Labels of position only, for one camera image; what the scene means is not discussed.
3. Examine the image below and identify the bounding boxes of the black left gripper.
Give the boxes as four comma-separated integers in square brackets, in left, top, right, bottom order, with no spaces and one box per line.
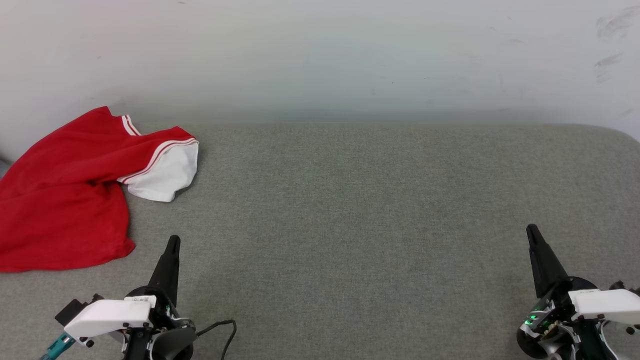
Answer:
[123,235,197,360]

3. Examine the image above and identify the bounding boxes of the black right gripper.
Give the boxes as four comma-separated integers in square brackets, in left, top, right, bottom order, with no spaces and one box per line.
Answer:
[516,224,609,360]

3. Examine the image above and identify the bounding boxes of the red t-shirt with white sleeves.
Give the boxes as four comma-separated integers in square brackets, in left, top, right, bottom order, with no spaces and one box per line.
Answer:
[0,105,200,274]

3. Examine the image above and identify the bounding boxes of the thin black cable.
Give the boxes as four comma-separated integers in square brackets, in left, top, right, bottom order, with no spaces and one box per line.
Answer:
[196,319,237,360]

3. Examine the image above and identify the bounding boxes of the teal cable connector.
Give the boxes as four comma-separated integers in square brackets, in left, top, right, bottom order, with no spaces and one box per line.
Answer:
[39,332,77,360]

